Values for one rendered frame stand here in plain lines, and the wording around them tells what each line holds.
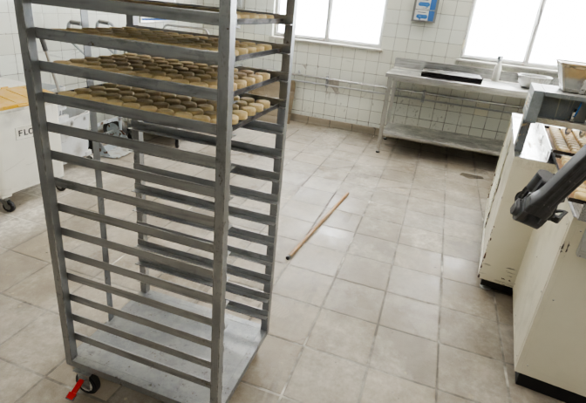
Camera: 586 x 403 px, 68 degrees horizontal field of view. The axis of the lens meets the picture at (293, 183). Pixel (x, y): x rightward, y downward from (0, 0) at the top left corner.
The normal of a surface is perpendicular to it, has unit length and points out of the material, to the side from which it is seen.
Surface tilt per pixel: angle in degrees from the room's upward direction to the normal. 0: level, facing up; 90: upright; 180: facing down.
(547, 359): 90
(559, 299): 90
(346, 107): 90
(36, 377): 0
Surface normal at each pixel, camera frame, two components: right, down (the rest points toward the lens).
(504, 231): -0.42, 0.31
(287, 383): 0.09, -0.92
